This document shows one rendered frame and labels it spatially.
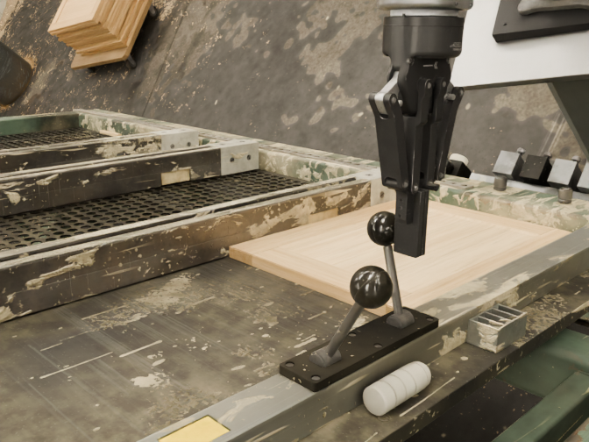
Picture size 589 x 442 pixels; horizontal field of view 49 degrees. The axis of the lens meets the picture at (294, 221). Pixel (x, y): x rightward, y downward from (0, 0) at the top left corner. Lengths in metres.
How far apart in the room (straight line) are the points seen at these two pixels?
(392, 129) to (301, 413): 0.27
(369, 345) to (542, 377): 0.33
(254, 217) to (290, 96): 2.15
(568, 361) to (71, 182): 0.99
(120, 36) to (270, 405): 3.82
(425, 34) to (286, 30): 2.92
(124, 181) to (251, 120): 1.87
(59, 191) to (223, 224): 0.47
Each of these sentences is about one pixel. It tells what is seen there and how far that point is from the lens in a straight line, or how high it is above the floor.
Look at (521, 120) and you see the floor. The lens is 2.50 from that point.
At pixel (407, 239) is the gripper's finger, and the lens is 0.68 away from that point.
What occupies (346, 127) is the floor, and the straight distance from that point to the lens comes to 2.87.
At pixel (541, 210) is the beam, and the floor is 0.91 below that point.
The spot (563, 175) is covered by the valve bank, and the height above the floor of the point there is 0.76.
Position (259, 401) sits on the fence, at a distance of 0.60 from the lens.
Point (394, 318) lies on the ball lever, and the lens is 0.71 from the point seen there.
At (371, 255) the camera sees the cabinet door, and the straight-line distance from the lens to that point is 1.03.
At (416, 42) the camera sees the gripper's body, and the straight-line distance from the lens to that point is 0.62.
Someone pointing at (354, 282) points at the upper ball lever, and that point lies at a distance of 0.56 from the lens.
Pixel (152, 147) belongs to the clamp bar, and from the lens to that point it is 1.81.
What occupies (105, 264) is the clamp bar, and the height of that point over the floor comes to 1.47.
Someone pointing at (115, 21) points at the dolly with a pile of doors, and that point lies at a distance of 4.28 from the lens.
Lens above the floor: 1.99
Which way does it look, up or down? 46 degrees down
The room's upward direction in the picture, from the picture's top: 55 degrees counter-clockwise
